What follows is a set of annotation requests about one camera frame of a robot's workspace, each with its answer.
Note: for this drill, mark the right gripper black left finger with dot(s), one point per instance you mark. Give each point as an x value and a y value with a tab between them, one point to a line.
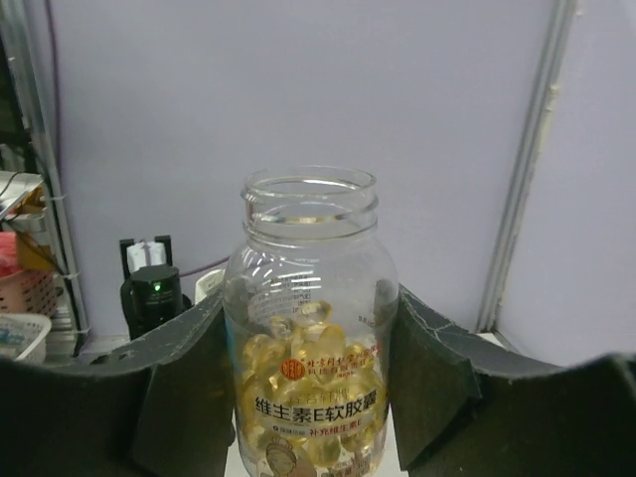
161	405

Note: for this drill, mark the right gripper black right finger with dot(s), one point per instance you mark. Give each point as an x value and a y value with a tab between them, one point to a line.
463	406

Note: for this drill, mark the glass pill bottle yellow pills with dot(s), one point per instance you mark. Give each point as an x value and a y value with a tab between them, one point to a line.
310	299

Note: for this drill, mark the white plastic basket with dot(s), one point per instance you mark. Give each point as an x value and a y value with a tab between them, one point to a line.
24	337

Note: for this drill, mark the pink background basket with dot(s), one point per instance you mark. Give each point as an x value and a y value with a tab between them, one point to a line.
27	278

